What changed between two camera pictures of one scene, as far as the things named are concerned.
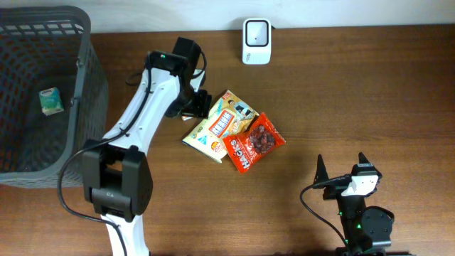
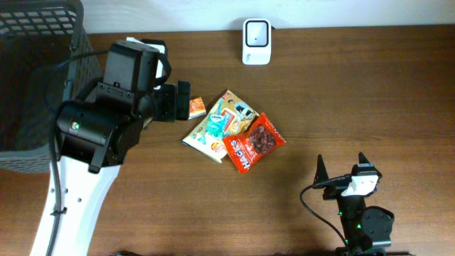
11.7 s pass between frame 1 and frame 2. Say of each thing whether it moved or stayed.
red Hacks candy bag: moved
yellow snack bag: stayed
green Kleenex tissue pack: moved
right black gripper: stayed
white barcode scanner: stayed
